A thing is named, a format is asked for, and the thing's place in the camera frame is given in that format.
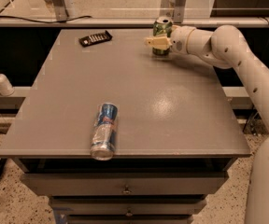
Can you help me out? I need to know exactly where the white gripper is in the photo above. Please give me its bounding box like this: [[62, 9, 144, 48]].
[[144, 25, 195, 54]]

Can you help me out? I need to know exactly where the green soda can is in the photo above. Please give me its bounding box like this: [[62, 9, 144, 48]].
[[152, 16, 173, 56]]

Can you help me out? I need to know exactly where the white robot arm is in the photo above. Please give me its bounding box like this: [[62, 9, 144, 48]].
[[145, 25, 269, 224]]

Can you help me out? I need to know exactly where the blue silver redbull can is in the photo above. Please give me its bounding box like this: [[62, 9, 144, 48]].
[[90, 103, 118, 161]]

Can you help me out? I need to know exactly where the black snack packet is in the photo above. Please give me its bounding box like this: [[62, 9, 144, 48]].
[[78, 31, 112, 48]]

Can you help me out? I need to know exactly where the grey drawer cabinet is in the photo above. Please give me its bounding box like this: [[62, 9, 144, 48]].
[[0, 29, 249, 224]]

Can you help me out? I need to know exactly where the grey drawer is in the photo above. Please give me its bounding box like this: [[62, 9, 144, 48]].
[[50, 196, 206, 215], [21, 172, 228, 196]]

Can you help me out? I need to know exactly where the white pump soap bottle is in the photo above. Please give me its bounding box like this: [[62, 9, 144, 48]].
[[0, 73, 14, 96]]

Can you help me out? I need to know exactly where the grey top drawer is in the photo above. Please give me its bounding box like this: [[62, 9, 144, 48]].
[[21, 172, 228, 196]]

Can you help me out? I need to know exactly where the metal frame post right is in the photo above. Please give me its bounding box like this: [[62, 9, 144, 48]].
[[159, 0, 187, 23]]

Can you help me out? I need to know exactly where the metal frame post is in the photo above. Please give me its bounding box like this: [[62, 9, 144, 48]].
[[52, 0, 76, 22], [159, 0, 187, 23]]

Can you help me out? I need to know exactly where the metal frame post left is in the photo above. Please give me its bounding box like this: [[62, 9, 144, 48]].
[[52, 0, 76, 22]]

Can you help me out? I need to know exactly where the black cable on ledge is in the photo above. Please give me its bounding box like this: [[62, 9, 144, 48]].
[[0, 7, 93, 24]]

